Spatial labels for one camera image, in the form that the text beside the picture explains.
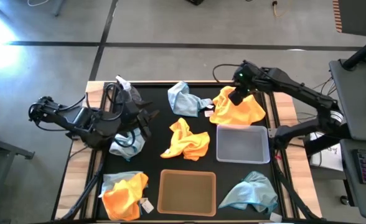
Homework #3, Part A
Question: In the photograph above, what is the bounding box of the clear spray bottle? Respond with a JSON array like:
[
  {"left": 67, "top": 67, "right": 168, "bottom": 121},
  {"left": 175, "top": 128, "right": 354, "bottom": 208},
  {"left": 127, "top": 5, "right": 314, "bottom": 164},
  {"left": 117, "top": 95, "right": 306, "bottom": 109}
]
[{"left": 115, "top": 75, "right": 143, "bottom": 103}]

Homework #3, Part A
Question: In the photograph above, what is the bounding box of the black monitor pole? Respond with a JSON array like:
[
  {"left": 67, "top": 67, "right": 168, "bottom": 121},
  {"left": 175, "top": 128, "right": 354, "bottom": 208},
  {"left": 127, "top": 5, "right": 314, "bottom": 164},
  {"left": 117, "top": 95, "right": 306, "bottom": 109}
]
[{"left": 341, "top": 32, "right": 366, "bottom": 71}]

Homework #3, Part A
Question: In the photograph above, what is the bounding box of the wooden table with black frame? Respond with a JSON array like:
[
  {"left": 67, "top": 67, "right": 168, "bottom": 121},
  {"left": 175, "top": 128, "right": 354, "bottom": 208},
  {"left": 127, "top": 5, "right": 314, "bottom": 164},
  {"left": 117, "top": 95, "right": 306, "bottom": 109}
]
[{"left": 54, "top": 80, "right": 323, "bottom": 223}]

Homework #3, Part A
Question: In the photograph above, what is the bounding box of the orange microfiber towel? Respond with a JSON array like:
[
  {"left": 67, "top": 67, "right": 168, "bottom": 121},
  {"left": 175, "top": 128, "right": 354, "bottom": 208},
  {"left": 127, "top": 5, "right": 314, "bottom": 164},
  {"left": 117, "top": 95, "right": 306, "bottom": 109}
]
[
  {"left": 101, "top": 172, "right": 155, "bottom": 222},
  {"left": 160, "top": 117, "right": 211, "bottom": 162},
  {"left": 209, "top": 86, "right": 266, "bottom": 126}
]

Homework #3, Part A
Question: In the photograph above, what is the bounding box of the yellow floor cable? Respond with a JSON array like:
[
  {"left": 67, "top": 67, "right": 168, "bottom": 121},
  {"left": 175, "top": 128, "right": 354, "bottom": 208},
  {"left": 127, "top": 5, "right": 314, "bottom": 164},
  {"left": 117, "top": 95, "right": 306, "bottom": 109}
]
[{"left": 271, "top": 0, "right": 293, "bottom": 18}]

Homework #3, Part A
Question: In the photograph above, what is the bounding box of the grey metal leg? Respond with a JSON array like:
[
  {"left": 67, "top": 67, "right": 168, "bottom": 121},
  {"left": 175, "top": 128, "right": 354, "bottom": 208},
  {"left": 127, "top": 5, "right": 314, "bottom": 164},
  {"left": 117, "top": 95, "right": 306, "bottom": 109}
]
[{"left": 50, "top": 0, "right": 66, "bottom": 17}]

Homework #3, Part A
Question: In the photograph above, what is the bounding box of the black metal stand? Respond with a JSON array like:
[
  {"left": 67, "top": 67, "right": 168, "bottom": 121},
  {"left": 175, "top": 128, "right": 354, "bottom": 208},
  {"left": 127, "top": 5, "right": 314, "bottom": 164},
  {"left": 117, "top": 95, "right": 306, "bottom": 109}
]
[{"left": 0, "top": 124, "right": 36, "bottom": 224}]

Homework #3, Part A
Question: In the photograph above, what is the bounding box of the black table mat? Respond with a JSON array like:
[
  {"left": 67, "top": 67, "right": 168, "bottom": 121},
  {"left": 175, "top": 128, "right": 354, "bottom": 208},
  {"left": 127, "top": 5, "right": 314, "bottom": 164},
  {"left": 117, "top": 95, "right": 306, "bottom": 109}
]
[{"left": 97, "top": 83, "right": 283, "bottom": 220}]

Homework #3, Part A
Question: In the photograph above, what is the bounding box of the white paper box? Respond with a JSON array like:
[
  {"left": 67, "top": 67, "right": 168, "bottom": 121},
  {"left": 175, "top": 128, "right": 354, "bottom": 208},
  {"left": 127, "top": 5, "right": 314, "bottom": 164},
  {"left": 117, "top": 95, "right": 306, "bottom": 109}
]
[{"left": 309, "top": 132, "right": 344, "bottom": 172}]

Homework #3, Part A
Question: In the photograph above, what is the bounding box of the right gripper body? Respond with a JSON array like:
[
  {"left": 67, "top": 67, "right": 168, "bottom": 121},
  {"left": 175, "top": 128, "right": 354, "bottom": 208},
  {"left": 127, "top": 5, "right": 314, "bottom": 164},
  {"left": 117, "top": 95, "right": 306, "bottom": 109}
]
[{"left": 232, "top": 60, "right": 258, "bottom": 91}]

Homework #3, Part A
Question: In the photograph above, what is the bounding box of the white floor cable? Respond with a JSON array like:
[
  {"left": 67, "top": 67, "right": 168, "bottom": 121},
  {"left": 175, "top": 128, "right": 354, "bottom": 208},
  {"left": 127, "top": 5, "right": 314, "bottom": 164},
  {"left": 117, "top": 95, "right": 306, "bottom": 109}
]
[{"left": 26, "top": 0, "right": 52, "bottom": 7}]

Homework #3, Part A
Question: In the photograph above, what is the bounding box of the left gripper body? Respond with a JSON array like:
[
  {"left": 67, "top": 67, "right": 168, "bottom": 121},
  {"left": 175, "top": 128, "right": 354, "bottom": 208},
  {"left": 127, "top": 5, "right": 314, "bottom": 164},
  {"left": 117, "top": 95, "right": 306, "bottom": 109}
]
[{"left": 120, "top": 98, "right": 144, "bottom": 126}]

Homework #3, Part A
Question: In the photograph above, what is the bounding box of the grey desk surface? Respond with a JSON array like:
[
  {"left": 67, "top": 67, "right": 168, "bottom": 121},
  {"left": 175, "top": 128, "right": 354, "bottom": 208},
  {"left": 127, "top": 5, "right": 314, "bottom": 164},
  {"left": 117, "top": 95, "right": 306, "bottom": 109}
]
[{"left": 328, "top": 58, "right": 366, "bottom": 141}]

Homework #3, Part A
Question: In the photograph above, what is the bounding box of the brown plastic basket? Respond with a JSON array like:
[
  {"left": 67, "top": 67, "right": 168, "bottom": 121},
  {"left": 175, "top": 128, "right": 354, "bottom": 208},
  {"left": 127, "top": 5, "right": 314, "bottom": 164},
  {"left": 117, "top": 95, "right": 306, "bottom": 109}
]
[{"left": 156, "top": 169, "right": 217, "bottom": 218}]

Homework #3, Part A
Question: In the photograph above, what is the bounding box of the light blue microfiber towel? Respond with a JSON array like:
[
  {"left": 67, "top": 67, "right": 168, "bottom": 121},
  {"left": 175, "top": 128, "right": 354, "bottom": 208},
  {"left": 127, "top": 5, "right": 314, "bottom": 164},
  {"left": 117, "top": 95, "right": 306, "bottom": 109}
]
[
  {"left": 108, "top": 127, "right": 146, "bottom": 162},
  {"left": 218, "top": 170, "right": 283, "bottom": 223},
  {"left": 167, "top": 81, "right": 215, "bottom": 118},
  {"left": 98, "top": 170, "right": 144, "bottom": 198}
]

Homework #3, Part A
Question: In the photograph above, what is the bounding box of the black mat with striped edge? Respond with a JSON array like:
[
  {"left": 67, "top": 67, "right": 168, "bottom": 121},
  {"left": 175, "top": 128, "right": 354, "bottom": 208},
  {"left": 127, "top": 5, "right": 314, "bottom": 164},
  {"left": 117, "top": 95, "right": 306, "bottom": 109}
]
[{"left": 332, "top": 0, "right": 366, "bottom": 37}]

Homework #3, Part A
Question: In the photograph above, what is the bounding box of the thin black floor cable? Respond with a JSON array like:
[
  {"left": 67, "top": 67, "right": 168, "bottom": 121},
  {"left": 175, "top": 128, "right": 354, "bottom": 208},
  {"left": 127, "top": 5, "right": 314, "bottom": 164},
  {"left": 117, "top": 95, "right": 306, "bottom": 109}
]
[{"left": 312, "top": 76, "right": 338, "bottom": 97}]

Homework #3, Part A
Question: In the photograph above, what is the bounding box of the black diagonal frame strut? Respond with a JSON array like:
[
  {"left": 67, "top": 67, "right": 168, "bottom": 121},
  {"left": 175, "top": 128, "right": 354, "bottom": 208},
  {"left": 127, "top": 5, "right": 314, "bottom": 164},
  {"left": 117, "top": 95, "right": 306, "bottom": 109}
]
[
  {"left": 60, "top": 149, "right": 106, "bottom": 220},
  {"left": 273, "top": 149, "right": 319, "bottom": 220}
]

